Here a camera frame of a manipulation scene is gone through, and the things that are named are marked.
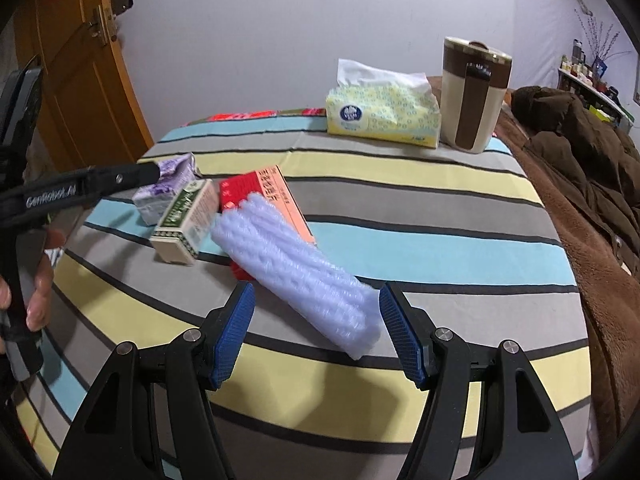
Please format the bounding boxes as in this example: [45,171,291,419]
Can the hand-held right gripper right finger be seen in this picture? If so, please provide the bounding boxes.
[378,282,586,480]

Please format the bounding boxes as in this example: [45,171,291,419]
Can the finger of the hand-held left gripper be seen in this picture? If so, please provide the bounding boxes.
[0,161,165,231]

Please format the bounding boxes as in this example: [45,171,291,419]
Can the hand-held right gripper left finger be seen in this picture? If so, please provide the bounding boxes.
[52,281,257,480]

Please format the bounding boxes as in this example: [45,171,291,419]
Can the purple milk carton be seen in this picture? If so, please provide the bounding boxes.
[132,154,205,226]

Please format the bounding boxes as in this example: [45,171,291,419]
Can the bubble wrap roll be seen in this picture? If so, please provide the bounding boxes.
[210,194,383,361]

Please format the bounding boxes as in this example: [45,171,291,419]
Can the person's left hand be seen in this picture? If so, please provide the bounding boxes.
[25,245,65,333]

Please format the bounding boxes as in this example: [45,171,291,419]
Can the wooden door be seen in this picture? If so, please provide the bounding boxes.
[12,0,155,176]

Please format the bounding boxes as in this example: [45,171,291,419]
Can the beige box with green label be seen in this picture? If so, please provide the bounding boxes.
[150,178,221,266]

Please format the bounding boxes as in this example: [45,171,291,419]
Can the striped bed sheet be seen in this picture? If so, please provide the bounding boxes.
[10,107,593,480]

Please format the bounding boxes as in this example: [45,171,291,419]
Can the red orange flat box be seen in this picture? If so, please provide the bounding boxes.
[218,165,317,281]

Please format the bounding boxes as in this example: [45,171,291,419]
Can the red patterned quilt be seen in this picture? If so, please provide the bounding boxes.
[182,106,328,125]

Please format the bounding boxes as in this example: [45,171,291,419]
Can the brown fleece blanket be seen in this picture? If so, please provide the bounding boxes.
[425,75,640,456]

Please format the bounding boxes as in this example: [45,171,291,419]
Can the yellow tissue pack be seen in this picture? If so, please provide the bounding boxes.
[325,58,442,150]

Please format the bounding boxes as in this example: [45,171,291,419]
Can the brown beige thermos mug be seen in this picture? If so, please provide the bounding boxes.
[439,36,513,155]

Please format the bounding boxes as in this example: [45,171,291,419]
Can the dark brown jacket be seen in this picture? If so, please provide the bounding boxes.
[510,85,640,281]

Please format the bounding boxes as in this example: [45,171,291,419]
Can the white shelf table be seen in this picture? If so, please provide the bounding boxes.
[555,67,638,128]

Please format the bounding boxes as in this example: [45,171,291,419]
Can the row of bottles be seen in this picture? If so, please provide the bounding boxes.
[560,37,623,106]

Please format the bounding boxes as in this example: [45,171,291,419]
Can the dried flower branches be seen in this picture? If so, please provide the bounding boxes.
[575,7,633,68]

